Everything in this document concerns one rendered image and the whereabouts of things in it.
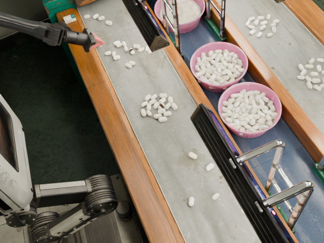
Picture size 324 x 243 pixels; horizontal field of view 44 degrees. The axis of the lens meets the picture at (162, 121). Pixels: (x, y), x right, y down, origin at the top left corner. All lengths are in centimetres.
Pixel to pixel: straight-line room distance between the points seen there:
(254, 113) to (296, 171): 30
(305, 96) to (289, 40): 34
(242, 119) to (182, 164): 33
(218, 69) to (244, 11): 41
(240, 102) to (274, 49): 35
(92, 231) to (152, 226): 43
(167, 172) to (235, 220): 33
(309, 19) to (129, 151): 110
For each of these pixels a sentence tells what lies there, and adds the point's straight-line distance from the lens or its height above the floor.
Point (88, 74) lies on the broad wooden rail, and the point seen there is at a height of 76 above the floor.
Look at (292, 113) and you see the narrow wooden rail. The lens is 175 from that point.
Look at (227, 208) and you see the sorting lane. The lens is 155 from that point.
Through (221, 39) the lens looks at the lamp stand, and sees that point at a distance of 206.
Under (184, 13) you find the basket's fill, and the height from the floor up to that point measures 73.
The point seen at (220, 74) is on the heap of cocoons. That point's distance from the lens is 188.
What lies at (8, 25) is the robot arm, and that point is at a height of 112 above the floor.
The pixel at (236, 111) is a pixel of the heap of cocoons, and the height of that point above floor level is 74.
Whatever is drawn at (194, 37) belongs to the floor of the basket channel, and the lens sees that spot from 213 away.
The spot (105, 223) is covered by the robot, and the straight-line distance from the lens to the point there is 186.
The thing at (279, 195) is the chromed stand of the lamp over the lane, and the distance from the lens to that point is 117.
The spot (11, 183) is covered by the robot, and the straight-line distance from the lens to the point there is 111.
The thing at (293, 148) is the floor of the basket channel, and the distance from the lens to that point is 176.
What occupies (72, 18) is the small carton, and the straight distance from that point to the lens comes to 221.
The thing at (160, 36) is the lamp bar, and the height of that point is 111.
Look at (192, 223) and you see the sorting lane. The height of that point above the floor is 74.
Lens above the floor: 218
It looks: 56 degrees down
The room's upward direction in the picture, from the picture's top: 11 degrees counter-clockwise
